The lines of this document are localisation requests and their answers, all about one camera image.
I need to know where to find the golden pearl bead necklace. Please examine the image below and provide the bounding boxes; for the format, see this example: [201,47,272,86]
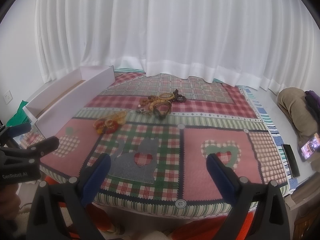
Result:
[98,110,128,126]

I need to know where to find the brown wooden bead bracelet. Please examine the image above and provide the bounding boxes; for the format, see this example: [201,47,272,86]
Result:
[138,95,160,111]

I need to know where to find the yellow chunky bead bracelet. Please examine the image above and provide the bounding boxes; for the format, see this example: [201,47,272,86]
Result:
[150,100,173,119]

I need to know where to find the green cloth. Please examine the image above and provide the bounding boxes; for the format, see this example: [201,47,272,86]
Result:
[6,100,30,127]

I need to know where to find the white cardboard box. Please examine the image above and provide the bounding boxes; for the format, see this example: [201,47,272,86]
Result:
[23,66,115,138]

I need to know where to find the black remote control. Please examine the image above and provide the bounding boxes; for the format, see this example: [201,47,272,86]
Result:
[282,144,300,178]

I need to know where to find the smartphone with lit screen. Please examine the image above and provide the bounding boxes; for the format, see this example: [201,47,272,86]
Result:
[299,132,320,161]

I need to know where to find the patchwork plaid bed cover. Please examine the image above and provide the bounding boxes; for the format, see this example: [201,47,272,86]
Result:
[18,71,301,221]

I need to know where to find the purple cloth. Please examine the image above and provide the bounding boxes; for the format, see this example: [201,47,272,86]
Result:
[305,90,320,124]

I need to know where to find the white curtain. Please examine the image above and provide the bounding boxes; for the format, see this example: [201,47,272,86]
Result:
[36,0,319,93]

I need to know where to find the wall power socket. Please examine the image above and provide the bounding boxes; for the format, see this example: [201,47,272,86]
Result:
[3,90,13,105]

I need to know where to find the dark bead bracelet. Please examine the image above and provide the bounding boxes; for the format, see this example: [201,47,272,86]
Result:
[171,89,188,104]

